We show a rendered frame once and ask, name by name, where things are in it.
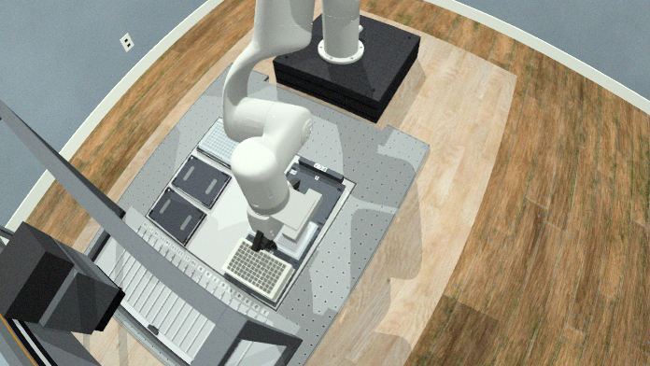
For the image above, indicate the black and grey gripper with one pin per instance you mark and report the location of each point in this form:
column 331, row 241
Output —
column 266, row 227

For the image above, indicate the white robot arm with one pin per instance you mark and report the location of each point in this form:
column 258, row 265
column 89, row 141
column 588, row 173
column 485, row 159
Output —
column 271, row 133

